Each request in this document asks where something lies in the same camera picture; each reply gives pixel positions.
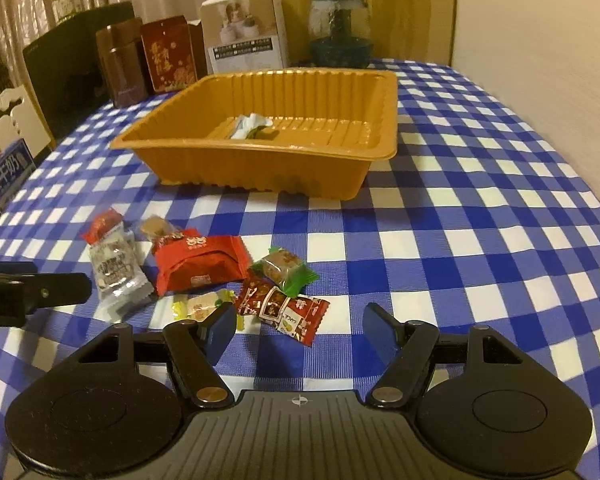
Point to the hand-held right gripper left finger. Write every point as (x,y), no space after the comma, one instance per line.
(221,332)

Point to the white green candy wrapper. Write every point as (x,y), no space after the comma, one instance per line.
(247,125)

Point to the green candy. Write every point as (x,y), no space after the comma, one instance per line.
(280,267)

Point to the glass jar teal base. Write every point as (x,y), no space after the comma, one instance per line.
(340,30)

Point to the blue milk carton box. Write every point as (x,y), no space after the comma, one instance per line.
(7,177)

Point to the pale round tin canister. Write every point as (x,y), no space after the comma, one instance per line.
(67,5)

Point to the dark red printed candy packet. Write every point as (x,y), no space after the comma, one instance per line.
(296,319)
(252,295)

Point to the blue white checkered tablecloth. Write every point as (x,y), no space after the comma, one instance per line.
(480,210)

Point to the dark chair back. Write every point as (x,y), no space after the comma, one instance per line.
(70,75)

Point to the white carved chair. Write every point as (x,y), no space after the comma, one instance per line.
(15,120)

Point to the orange plastic tray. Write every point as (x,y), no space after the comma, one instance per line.
(260,165)

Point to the brown cookie clear packet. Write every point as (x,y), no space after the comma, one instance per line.
(155,227)

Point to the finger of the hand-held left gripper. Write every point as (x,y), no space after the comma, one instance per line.
(55,290)
(5,266)

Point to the large red snack packet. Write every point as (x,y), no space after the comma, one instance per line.
(195,265)

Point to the yellow candy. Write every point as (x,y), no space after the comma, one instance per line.
(196,306)

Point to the clear grey snack packet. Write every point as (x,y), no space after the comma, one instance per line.
(115,267)

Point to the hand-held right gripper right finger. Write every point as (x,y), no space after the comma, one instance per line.
(377,327)

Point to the white product box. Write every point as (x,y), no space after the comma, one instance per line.
(245,30)

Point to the red patterned gift box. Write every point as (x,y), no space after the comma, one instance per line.
(170,55)

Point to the brown metal thermos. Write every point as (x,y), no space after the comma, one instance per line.
(122,65)

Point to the red snack packet white edge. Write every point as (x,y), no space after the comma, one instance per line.
(102,225)

